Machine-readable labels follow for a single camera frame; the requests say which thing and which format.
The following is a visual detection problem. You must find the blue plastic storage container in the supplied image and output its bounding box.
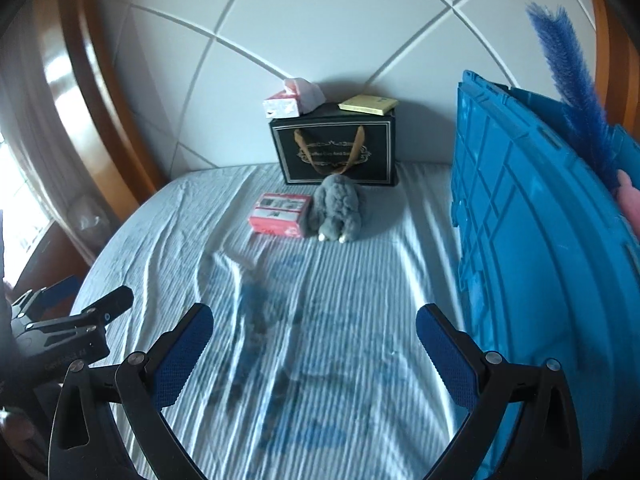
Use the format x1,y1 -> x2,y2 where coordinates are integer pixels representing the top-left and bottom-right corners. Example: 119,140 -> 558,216
449,70 -> 640,480

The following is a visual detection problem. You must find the clear plastic bag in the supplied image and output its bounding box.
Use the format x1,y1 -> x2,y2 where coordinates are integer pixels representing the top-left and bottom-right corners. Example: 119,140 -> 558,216
65,194 -> 110,242

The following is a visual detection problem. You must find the person's left hand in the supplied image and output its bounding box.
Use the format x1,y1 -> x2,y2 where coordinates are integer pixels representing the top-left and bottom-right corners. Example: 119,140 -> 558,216
0,407 -> 37,458

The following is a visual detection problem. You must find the pink tissue pack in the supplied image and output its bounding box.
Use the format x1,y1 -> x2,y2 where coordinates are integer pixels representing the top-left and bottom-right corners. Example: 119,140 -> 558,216
260,78 -> 327,119

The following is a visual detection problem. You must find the yellow sticky notepad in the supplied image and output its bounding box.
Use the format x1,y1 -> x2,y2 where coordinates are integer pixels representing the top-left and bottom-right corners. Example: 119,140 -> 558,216
338,93 -> 399,117

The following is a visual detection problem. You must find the red pink carton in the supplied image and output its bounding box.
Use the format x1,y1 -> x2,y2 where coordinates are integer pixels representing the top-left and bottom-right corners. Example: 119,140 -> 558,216
248,192 -> 314,239

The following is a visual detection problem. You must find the sheer curtain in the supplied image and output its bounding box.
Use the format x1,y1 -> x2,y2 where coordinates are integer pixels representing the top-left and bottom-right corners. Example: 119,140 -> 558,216
0,30 -> 68,246

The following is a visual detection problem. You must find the pink pig plush blue body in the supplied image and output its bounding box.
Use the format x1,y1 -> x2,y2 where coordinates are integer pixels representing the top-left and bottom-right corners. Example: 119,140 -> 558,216
614,169 -> 640,235

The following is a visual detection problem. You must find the wooden headboard post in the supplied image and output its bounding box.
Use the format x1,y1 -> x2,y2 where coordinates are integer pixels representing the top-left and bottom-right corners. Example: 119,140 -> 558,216
586,0 -> 640,128
30,0 -> 168,267

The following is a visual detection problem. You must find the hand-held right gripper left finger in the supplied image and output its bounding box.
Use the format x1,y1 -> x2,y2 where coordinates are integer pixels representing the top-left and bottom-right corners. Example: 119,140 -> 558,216
48,303 -> 215,480

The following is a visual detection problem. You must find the blue feather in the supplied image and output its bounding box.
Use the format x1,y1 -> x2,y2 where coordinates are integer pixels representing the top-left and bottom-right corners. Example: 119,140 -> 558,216
525,1 -> 622,197

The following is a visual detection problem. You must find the black gift box gold ribbon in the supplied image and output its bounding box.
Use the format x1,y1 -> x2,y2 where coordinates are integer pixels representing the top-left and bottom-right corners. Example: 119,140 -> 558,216
269,102 -> 399,189

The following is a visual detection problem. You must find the white padded headboard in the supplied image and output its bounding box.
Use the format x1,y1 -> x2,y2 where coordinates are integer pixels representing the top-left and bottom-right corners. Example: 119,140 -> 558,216
107,0 -> 601,186

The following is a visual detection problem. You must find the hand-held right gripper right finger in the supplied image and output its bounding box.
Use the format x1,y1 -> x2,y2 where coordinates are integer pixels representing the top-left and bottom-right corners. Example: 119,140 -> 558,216
416,304 -> 583,480

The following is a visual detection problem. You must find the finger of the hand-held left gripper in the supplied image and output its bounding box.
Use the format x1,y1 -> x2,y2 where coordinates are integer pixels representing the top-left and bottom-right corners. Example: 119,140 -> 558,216
62,285 -> 135,335
10,275 -> 82,320

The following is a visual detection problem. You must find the grey fluffy bunny plush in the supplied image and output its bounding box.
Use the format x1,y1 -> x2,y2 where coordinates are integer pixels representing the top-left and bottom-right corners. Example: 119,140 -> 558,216
305,175 -> 369,244

